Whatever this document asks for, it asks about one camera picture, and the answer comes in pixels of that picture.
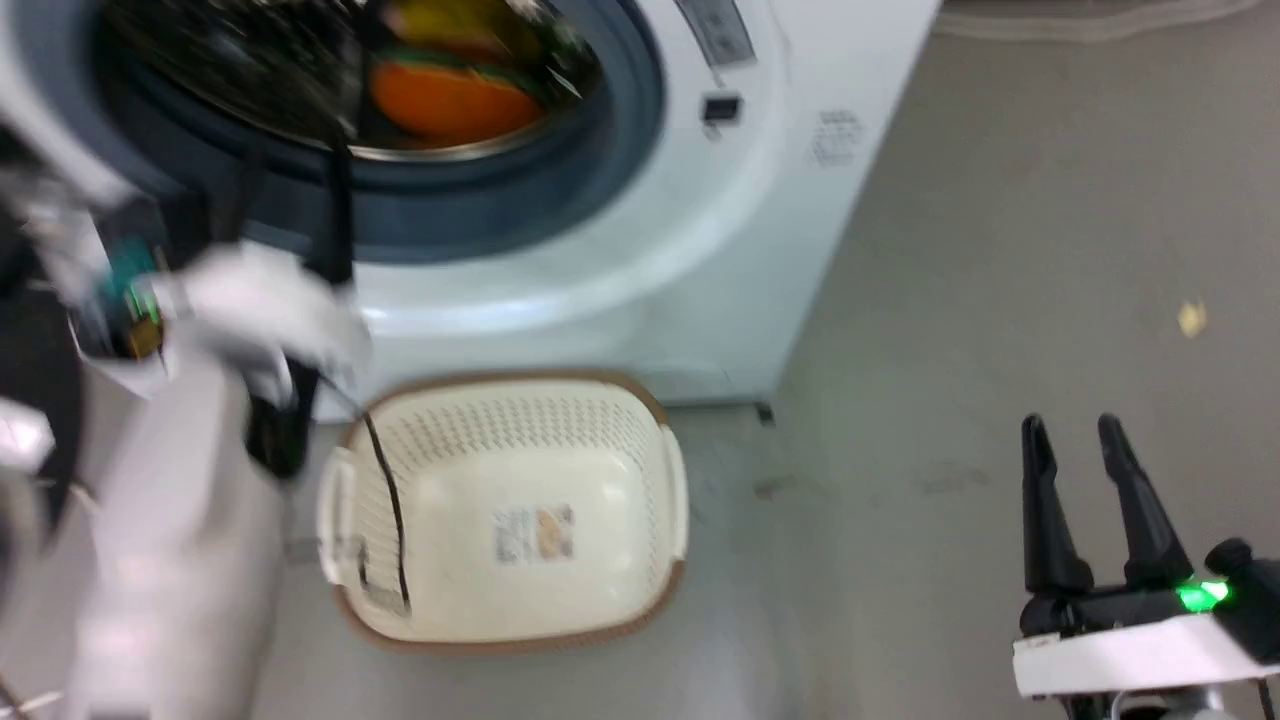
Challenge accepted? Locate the thin black cable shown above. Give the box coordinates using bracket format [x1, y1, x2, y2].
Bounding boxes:
[340, 384, 413, 613]

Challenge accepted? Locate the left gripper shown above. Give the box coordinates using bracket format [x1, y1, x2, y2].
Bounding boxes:
[62, 128, 373, 403]

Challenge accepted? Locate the white front-load washing machine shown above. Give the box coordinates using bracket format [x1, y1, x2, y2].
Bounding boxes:
[0, 0, 946, 413]

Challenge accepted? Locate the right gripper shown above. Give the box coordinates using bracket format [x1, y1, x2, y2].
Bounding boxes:
[1011, 413, 1280, 701]

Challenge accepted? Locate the cream plastic laundry basket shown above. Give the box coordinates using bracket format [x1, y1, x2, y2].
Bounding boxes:
[317, 370, 692, 657]

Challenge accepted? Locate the washing machine door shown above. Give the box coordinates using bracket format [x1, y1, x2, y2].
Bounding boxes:
[0, 0, 136, 561]

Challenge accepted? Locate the grey floor rug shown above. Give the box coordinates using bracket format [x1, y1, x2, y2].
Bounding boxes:
[930, 0, 1263, 43]

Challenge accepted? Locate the printed sticker label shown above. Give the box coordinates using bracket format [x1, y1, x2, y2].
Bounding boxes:
[494, 504, 577, 564]

